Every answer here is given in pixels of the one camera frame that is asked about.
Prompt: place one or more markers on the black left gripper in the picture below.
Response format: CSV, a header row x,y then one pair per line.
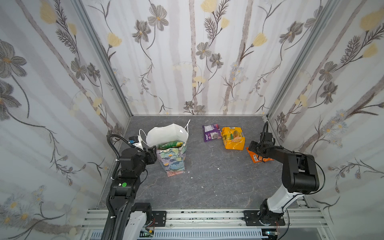
x,y
151,155

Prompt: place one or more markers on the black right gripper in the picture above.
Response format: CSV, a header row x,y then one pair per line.
x,y
254,148

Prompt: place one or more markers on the orange chips packet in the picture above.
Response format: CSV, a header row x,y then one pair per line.
x,y
256,158

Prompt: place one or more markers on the floral white paper bag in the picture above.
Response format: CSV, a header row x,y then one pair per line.
x,y
172,160

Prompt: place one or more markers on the green yellow Fox's candy packet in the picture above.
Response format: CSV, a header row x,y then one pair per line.
x,y
169,145

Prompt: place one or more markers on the yellow mango gummy packet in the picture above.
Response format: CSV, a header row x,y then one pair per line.
x,y
233,138

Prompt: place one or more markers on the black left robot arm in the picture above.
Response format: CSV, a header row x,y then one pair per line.
x,y
127,219

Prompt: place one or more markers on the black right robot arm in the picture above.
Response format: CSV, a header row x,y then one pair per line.
x,y
299,176

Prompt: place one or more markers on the purple snack packet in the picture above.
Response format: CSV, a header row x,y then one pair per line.
x,y
212,132

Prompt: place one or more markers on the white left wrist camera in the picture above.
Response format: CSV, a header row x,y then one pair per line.
x,y
136,141

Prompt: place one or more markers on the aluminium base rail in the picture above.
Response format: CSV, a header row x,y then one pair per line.
x,y
297,224

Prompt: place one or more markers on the white cable duct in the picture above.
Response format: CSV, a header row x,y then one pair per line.
x,y
209,234

